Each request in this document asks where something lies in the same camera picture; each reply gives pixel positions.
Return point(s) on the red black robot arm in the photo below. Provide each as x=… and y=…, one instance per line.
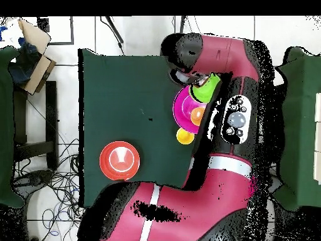
x=213, y=200

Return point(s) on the white drawer unit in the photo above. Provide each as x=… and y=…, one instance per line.
x=318, y=138

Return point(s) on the small green bowl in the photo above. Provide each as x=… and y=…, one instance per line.
x=204, y=93

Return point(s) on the pale yellow translucent cup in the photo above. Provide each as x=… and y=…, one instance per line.
x=197, y=116

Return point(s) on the orange bowl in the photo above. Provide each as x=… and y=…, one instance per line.
x=105, y=160

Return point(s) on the black floor frame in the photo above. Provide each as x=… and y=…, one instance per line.
x=72, y=30

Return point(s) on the green cloth side table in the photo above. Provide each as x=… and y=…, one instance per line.
x=301, y=125
x=5, y=125

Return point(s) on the cardboard box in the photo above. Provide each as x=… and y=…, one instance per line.
x=32, y=35

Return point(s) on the large pink bowl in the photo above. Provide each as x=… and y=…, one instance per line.
x=180, y=110

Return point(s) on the black tripod leg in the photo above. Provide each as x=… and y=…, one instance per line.
x=114, y=28
x=183, y=23

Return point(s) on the orange-yellow cup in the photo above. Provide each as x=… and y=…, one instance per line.
x=185, y=136

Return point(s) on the dark green table cloth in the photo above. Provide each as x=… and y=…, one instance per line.
x=112, y=75

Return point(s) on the black grey floor stand base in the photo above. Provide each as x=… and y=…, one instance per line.
x=37, y=178

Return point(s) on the black stool frame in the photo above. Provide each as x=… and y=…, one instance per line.
x=51, y=113

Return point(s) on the dark blue bag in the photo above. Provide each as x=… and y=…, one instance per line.
x=22, y=67

